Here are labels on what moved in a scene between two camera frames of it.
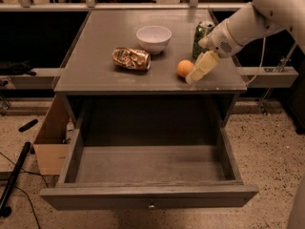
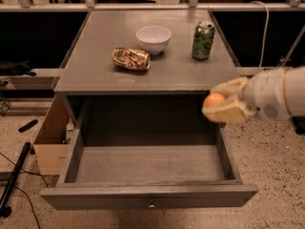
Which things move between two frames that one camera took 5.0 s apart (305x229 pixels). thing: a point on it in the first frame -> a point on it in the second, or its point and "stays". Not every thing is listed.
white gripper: x=219 y=39 -> x=266 y=92
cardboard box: x=51 y=145 stays
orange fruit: x=184 y=68 -> x=213 y=99
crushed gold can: x=129 y=58 stays
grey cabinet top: x=129 y=69 stays
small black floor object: x=28 y=125 stays
